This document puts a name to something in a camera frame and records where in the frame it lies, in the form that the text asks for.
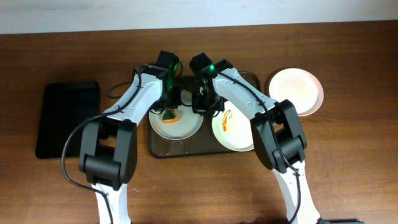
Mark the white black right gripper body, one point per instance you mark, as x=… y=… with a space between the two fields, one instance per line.
x=206 y=106

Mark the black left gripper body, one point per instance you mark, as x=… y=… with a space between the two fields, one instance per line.
x=170 y=104

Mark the grey-green plate with sauce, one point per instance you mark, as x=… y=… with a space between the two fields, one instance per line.
x=188 y=124

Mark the green orange sponge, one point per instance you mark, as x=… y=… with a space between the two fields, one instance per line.
x=170 y=116

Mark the cream plate with sauce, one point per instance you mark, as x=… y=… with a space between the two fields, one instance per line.
x=232 y=129

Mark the pink plate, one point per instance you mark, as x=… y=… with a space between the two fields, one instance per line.
x=298 y=86

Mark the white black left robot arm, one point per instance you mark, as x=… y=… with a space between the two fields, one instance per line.
x=108 y=154

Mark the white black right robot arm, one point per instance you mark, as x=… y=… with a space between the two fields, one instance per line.
x=278 y=136

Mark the black rectangular tray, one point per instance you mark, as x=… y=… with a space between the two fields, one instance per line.
x=65 y=106

